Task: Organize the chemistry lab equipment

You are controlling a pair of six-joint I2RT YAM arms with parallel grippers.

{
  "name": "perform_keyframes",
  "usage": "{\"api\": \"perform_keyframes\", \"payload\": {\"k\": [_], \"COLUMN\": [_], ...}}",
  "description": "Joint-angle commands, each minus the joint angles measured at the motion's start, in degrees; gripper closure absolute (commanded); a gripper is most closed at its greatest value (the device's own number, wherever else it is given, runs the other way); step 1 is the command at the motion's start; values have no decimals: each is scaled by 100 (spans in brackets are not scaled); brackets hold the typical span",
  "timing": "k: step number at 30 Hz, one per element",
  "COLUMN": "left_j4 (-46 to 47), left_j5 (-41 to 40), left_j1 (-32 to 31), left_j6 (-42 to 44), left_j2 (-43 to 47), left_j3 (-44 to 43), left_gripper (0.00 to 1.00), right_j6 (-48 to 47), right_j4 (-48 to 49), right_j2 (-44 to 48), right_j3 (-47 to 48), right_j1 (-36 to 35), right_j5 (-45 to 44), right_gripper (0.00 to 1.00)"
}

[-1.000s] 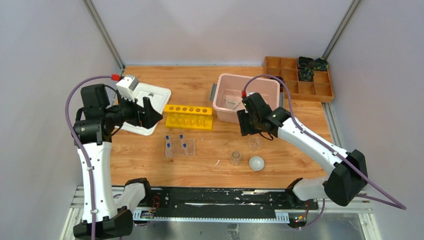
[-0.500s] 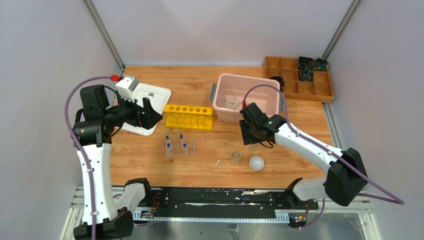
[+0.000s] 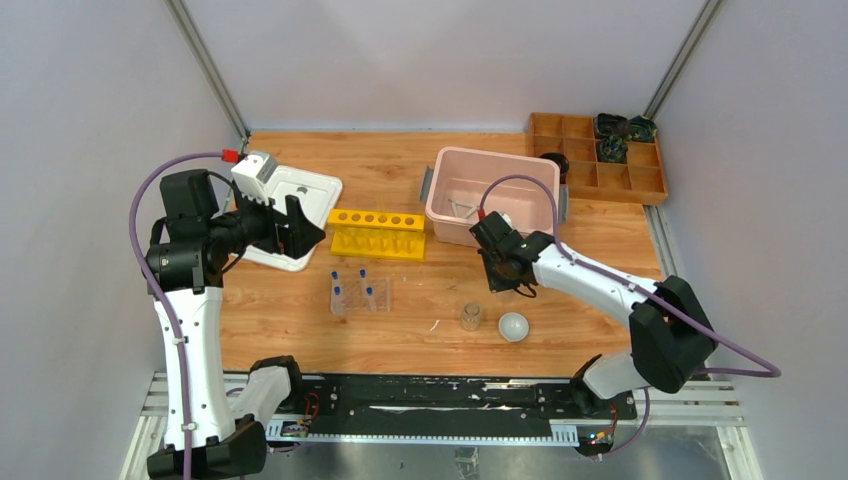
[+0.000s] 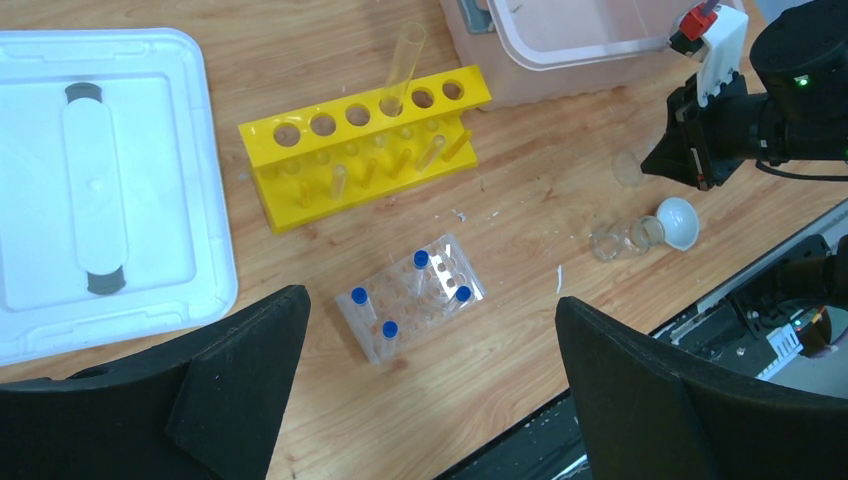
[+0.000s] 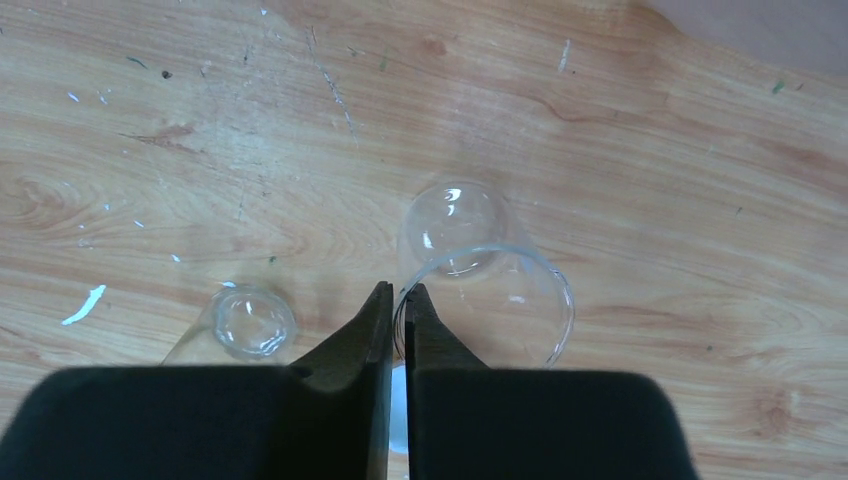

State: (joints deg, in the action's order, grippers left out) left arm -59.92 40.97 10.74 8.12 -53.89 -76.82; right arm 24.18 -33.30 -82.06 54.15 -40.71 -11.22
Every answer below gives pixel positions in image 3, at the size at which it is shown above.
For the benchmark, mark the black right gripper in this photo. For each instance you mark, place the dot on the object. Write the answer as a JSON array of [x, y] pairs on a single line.
[[495, 283]]

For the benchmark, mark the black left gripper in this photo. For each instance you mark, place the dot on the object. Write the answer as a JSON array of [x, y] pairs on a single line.
[[279, 225]]

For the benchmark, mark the white plastic box lid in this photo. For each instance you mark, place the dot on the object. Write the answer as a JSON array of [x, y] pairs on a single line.
[[318, 195]]

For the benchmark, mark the white ceramic dish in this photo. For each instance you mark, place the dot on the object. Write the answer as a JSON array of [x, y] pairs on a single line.
[[513, 327]]

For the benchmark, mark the white clay triangle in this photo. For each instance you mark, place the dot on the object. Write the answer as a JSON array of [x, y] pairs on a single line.
[[463, 210]]

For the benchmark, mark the small glass jar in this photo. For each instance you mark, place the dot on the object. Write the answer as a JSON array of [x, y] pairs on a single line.
[[471, 316]]

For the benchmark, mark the yellow test tube rack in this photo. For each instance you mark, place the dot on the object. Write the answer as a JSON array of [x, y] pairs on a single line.
[[379, 235]]

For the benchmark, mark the pink plastic storage bin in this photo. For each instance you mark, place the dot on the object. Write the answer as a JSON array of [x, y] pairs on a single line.
[[465, 174]]

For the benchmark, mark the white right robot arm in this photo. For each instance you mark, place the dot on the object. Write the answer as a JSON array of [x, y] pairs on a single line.
[[670, 335]]

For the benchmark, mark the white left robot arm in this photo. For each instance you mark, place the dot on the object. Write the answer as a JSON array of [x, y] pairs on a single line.
[[207, 436]]

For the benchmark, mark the clear well plate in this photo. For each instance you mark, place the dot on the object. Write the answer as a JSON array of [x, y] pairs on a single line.
[[354, 296]]

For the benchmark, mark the grey right bin clip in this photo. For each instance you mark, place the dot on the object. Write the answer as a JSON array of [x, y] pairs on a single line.
[[563, 203]]

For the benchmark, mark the black round object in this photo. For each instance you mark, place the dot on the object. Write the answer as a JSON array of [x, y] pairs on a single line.
[[561, 161]]

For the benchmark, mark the wooden compartment organizer tray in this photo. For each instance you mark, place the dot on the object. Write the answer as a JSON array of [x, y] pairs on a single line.
[[639, 179]]

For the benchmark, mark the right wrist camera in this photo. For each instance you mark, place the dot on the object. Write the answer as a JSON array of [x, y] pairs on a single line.
[[495, 219]]

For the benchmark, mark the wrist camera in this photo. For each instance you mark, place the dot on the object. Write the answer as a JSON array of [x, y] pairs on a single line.
[[251, 173], [495, 219]]

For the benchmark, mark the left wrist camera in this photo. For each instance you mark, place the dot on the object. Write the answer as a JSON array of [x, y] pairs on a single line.
[[251, 173]]

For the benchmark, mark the grey bin handle clip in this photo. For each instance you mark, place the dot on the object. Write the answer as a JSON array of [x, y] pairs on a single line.
[[426, 183]]

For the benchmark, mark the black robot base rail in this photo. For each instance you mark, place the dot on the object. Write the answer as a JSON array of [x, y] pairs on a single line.
[[449, 410]]

